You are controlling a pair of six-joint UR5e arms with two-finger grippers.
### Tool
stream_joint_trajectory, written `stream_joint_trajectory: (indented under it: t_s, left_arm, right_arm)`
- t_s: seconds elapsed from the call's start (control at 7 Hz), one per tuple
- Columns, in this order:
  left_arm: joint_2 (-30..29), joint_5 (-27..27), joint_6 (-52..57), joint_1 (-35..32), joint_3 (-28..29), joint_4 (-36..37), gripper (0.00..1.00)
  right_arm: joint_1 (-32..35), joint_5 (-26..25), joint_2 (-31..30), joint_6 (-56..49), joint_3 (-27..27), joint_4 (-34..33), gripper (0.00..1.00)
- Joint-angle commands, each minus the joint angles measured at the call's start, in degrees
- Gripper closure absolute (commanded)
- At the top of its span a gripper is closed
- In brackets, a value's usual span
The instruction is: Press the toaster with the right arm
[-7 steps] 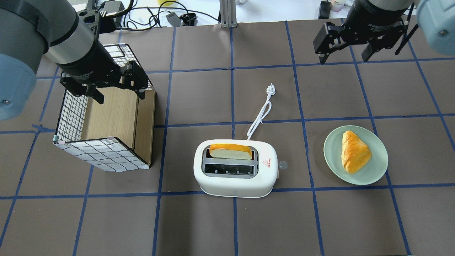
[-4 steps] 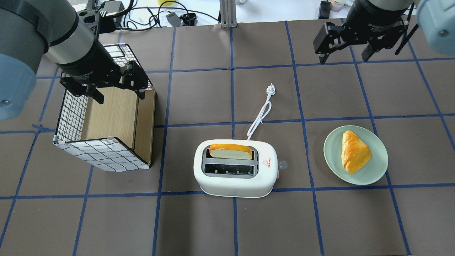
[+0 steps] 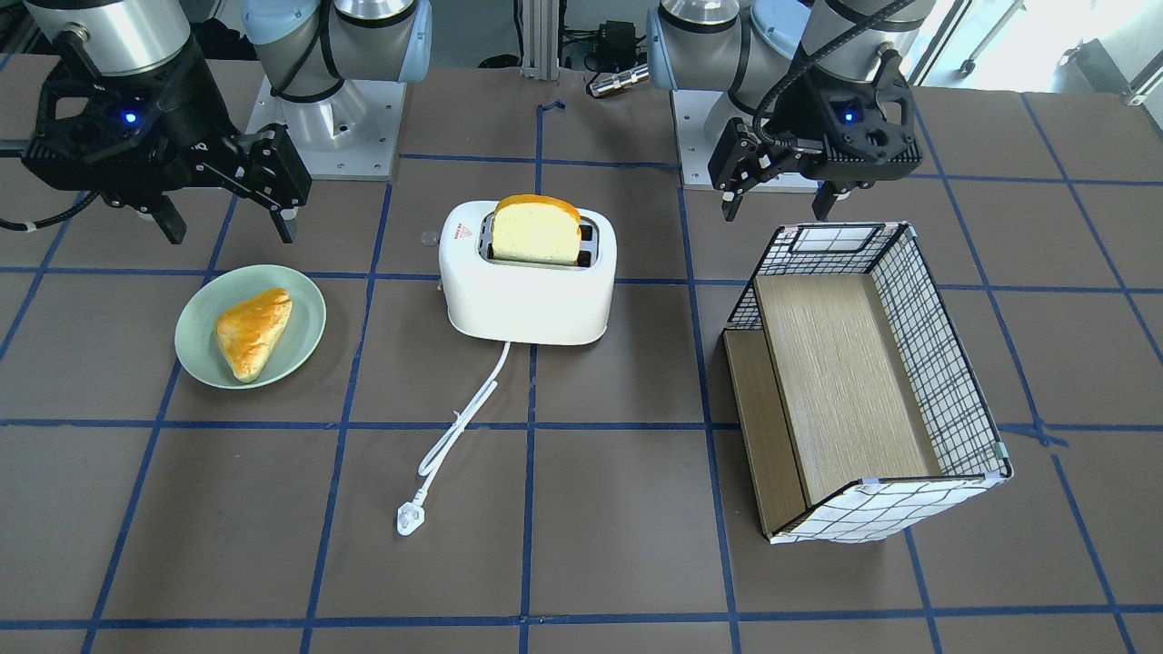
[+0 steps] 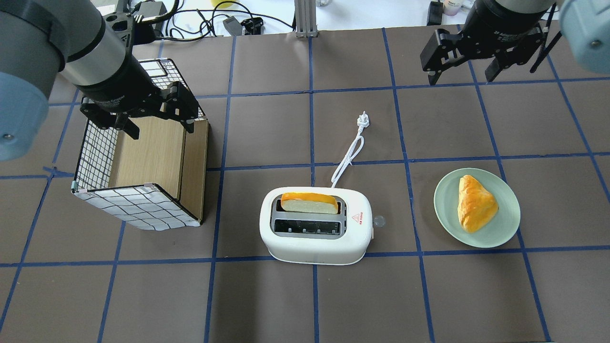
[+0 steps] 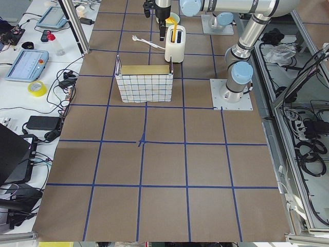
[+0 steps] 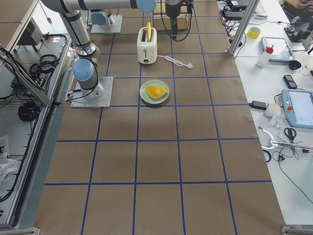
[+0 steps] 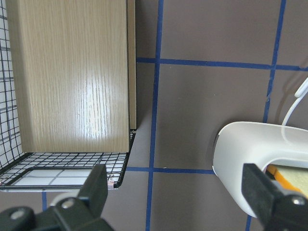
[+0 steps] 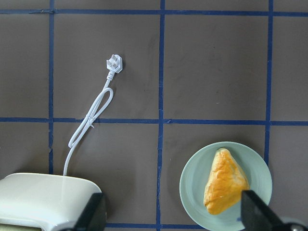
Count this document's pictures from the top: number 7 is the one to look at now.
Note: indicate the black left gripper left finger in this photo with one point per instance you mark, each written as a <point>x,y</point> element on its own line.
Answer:
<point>79,213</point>

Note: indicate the yellow bread slice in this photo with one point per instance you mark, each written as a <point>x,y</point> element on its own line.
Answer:
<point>290,178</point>

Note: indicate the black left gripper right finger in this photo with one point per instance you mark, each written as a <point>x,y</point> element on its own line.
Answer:
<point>277,209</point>

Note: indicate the black wire rack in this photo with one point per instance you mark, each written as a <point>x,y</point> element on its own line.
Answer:
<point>22,171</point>

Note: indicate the light wooden box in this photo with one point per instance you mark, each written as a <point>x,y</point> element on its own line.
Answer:
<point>74,69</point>

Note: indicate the white toaster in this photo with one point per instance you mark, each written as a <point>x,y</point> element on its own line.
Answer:
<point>261,144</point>

